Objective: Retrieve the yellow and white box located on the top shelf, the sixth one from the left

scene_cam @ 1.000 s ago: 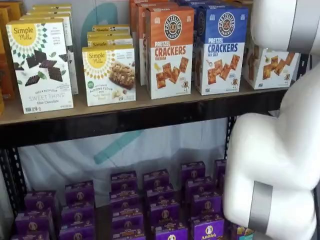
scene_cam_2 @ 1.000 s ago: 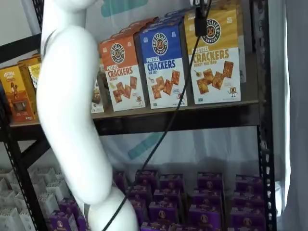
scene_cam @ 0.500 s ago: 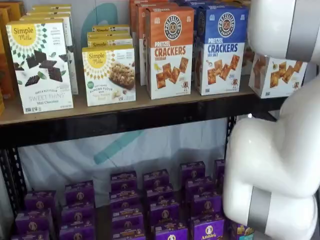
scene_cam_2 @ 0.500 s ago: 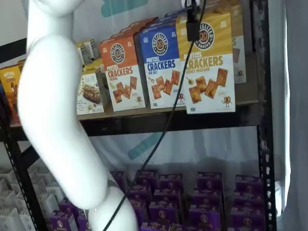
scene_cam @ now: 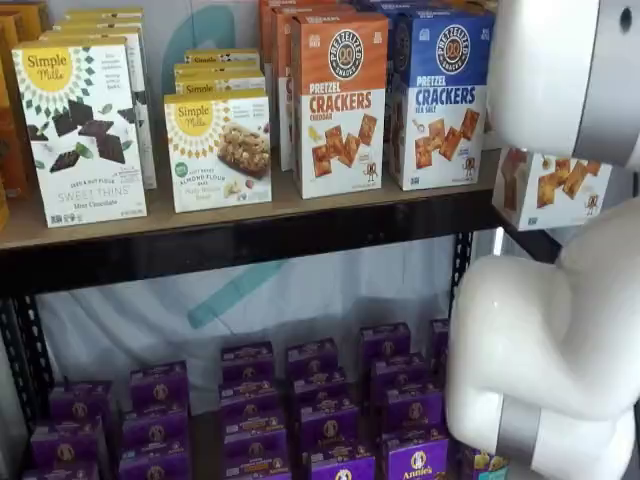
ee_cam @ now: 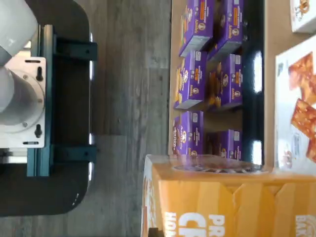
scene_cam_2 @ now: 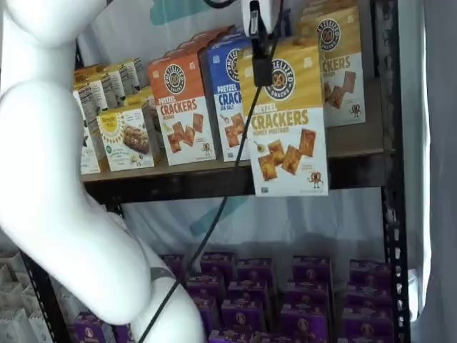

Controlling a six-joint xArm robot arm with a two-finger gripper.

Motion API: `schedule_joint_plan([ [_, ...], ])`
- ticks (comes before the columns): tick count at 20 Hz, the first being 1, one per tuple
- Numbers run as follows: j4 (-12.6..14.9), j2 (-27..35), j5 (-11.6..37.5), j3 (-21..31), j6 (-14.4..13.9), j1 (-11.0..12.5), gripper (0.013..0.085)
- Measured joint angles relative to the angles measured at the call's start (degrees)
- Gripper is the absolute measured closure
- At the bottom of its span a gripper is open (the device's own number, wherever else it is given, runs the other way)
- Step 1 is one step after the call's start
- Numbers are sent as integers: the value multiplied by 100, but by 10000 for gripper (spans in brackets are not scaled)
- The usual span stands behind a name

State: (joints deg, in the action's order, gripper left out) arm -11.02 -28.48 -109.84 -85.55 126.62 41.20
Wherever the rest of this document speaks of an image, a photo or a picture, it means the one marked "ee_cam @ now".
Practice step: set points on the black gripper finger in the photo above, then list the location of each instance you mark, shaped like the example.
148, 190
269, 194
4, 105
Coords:
156, 232

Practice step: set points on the yellow and white cracker box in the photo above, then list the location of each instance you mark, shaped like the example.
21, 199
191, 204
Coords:
209, 197

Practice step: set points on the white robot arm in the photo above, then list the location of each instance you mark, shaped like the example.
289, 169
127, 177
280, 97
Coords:
17, 103

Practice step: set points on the purple snack box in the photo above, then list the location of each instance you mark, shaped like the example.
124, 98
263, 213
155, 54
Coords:
227, 81
229, 24
224, 145
197, 22
192, 81
192, 133

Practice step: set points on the white sea salt cracker box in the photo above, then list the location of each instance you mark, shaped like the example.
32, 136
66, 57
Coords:
284, 111

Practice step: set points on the white pretzel cracker box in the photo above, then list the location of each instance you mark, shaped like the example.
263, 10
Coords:
303, 17

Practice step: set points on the dark rounded cart platform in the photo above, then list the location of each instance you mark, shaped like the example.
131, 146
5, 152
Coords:
69, 192

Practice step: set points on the black metal shelf rail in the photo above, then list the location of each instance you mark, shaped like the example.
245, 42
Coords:
254, 81

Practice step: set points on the teal metal base frame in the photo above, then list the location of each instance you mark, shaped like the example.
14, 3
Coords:
71, 51

